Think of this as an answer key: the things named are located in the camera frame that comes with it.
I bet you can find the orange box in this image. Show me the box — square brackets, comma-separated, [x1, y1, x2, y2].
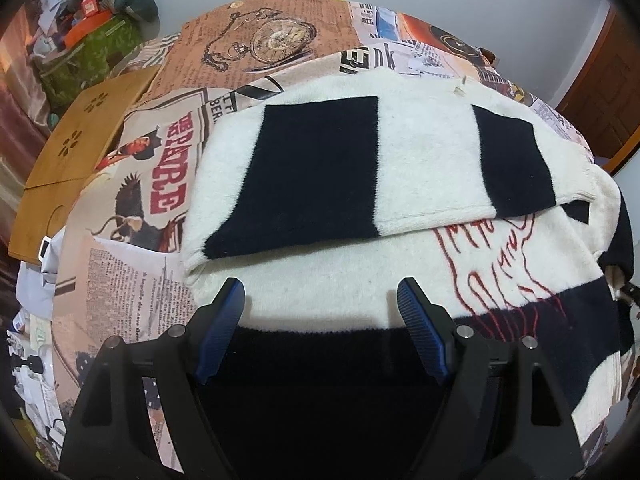
[65, 12, 113, 46]

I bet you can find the newspaper print blanket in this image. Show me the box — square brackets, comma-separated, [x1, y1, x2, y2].
[52, 0, 608, 480]

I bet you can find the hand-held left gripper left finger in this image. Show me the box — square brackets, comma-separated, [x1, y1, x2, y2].
[59, 278, 247, 480]

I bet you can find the white plastic bag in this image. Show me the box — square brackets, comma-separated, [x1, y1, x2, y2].
[15, 230, 76, 311]

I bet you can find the pink curtain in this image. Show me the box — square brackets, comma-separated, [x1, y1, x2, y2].
[0, 5, 51, 271]

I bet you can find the wooden folding table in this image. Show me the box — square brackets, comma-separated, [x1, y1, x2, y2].
[8, 66, 166, 263]

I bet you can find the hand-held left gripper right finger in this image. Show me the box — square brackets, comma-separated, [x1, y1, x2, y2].
[396, 277, 586, 480]

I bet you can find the black and white striped sweater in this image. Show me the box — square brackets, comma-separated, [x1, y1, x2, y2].
[145, 67, 635, 480]

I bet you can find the brown wooden door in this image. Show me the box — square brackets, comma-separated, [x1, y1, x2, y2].
[556, 7, 640, 161]

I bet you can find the green camouflage bag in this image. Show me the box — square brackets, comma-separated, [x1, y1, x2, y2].
[40, 12, 143, 111]

